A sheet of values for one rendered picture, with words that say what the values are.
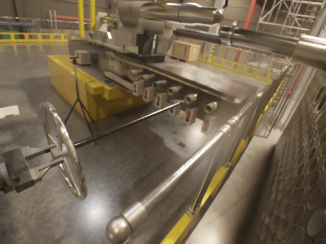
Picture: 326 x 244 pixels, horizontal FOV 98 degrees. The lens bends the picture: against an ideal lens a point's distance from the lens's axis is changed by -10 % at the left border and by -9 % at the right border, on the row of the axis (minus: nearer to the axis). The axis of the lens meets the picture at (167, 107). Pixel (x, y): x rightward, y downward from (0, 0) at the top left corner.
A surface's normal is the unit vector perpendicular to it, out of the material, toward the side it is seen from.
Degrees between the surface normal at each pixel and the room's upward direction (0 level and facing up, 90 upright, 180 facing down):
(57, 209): 0
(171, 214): 0
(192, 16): 107
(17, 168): 20
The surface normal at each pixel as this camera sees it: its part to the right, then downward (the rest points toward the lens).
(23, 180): 0.40, -0.69
